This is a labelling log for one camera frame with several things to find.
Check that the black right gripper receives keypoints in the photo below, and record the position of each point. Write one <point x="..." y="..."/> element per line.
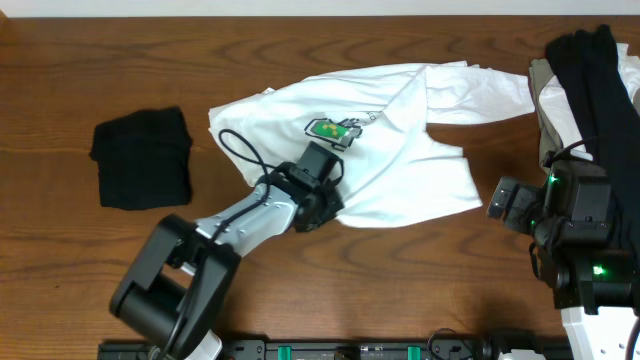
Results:
<point x="523" y="194"/>

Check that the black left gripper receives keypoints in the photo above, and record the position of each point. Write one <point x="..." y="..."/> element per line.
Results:
<point x="336" y="205"/>

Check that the white printed t-shirt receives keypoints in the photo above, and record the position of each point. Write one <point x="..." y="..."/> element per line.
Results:
<point x="375" y="119"/>

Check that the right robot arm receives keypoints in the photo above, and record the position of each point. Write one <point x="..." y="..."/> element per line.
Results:
<point x="595" y="285"/>

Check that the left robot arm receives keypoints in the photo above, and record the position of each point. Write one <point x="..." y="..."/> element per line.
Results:
<point x="175" y="286"/>

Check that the grey folded garment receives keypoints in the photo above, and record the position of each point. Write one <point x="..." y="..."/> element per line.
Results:
<point x="540" y="74"/>

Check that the white garment in pile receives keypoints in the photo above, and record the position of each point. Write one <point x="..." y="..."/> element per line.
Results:
<point x="555" y="103"/>

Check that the black garment on pile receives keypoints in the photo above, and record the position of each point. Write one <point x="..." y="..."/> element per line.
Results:
<point x="586" y="65"/>

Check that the black folded garment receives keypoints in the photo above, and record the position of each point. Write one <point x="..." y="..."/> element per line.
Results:
<point x="143" y="160"/>

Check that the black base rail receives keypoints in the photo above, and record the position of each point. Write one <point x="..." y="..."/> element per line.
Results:
<point x="443" y="344"/>

